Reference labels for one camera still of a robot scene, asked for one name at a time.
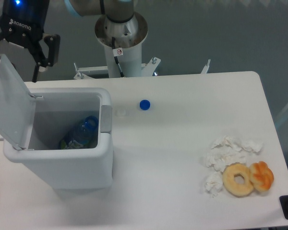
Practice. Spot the white hinged trash can lid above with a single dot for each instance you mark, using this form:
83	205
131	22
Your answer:
17	106

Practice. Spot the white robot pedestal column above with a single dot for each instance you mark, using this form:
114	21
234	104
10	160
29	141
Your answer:
122	44

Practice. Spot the blue bottle cap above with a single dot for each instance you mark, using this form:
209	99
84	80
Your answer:
144	104

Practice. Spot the white plastic trash can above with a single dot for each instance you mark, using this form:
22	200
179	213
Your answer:
57	111

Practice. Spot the white bottle cap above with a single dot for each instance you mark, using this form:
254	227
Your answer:
121	112

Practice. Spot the white metal base frame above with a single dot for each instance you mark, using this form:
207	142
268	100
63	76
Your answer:
148	69

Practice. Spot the small crumpled white tissue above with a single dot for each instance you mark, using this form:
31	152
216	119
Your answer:
214	184

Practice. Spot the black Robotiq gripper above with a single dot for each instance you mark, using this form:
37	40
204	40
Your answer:
23	21

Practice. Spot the large crumpled white tissue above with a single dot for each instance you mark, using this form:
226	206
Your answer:
229	150

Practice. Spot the plain ring doughnut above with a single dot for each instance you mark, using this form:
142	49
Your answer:
236	179

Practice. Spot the blue plastic bottle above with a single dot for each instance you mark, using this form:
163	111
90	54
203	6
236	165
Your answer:
81	135

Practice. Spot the orange glazed twisted bun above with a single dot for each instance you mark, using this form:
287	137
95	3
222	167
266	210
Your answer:
261	176

